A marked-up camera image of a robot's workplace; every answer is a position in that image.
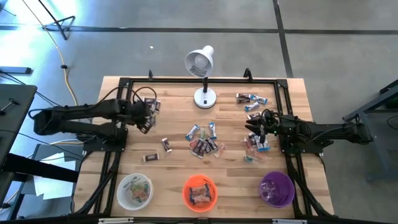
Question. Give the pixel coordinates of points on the brown Hershey's chocolate bar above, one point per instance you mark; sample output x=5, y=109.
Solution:
x=166, y=145
x=212, y=144
x=253, y=115
x=157, y=106
x=149, y=101
x=243, y=95
x=252, y=139
x=243, y=100
x=203, y=150
x=151, y=157
x=197, y=148
x=153, y=118

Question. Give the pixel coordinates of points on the grey metal table frame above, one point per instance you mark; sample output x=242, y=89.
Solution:
x=370, y=107

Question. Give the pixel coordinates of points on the white paper sheets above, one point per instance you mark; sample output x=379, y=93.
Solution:
x=53, y=186

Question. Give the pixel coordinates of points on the black desk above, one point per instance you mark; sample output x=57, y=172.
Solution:
x=15, y=124

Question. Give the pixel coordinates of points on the purple plastic bucket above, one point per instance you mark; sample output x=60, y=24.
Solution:
x=276, y=189

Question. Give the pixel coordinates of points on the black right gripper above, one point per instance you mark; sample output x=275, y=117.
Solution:
x=272, y=124

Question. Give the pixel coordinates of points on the teal hard candy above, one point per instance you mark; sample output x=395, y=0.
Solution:
x=249, y=159
x=146, y=190

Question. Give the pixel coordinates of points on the white desk lamp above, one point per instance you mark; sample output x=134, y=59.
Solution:
x=205, y=98

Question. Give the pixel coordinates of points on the white plastic bucket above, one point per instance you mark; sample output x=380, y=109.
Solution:
x=122, y=199

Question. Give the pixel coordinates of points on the black frame clamp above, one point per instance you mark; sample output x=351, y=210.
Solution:
x=150, y=74
x=247, y=75

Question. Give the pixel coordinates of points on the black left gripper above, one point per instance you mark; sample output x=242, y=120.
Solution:
x=138, y=112

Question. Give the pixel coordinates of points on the black flat bar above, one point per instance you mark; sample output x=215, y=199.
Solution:
x=15, y=70

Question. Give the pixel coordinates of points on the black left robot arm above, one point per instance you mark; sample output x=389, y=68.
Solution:
x=77, y=112

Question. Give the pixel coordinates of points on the black tripod stand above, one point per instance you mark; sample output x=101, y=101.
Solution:
x=56, y=22

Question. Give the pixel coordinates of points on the orange plastic bucket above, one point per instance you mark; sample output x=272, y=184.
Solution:
x=185, y=194

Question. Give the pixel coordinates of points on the white metal bracket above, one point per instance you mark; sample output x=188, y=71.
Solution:
x=289, y=221
x=115, y=220

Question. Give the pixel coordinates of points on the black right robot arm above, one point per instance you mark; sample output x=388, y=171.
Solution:
x=326, y=132

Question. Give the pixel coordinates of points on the orange hard candy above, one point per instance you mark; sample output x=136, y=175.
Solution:
x=140, y=193

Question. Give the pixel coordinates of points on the black desk beam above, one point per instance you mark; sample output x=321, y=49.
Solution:
x=37, y=168

